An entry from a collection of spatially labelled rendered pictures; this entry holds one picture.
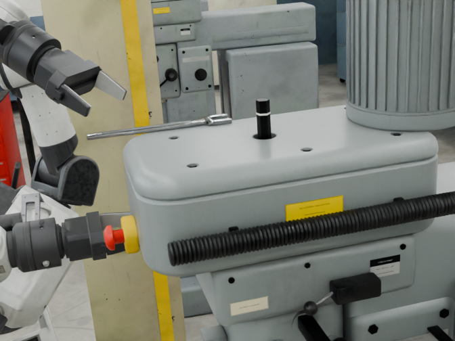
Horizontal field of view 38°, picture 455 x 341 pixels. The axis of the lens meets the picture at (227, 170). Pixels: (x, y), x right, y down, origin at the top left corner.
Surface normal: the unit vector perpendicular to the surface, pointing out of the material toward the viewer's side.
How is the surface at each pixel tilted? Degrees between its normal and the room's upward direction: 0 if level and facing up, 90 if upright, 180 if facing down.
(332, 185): 90
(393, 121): 90
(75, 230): 0
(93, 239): 45
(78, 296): 0
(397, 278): 90
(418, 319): 90
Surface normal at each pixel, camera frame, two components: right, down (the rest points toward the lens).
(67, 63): 0.39, -0.76
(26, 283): 0.35, -0.47
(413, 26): -0.18, 0.36
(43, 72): -0.42, 0.34
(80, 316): -0.07, -0.94
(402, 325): 0.26, 0.32
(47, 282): 0.86, 0.02
